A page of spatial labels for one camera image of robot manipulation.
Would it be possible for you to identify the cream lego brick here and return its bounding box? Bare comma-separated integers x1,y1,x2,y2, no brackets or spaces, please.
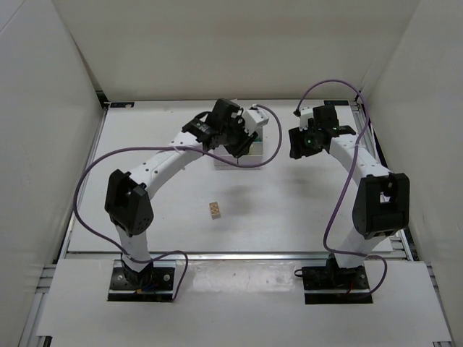
209,202,221,219

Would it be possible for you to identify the white divided container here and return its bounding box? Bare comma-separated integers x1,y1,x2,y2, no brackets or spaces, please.
212,155,239,170
238,128,263,166

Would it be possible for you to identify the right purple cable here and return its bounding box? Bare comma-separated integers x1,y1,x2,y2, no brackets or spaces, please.
295,78,389,298

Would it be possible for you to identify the purple cable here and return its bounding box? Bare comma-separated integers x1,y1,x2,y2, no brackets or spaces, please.
73,103,283,301
295,78,389,298

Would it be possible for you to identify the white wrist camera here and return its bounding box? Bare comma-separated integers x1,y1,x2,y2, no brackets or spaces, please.
293,106,314,132
242,105,269,136

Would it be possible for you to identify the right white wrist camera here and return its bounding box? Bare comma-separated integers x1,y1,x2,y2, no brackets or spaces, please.
293,106,314,132

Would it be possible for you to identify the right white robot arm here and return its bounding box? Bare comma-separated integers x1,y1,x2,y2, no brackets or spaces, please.
289,105,410,285

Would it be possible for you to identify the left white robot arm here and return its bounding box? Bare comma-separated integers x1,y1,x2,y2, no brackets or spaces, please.
104,99,268,273

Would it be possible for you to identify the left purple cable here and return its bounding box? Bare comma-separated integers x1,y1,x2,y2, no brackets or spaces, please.
73,103,283,301

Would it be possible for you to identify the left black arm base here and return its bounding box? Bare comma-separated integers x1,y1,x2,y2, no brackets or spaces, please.
107,262,176,302

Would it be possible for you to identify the right white divided container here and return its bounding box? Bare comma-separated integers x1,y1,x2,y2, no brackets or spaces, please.
238,128,263,166

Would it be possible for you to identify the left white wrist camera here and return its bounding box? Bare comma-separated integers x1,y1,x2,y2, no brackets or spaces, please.
242,105,269,136

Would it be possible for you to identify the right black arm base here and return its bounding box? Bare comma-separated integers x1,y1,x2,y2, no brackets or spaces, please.
294,263,373,305

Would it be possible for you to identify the left white divided container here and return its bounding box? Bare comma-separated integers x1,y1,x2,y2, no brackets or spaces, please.
212,155,239,170

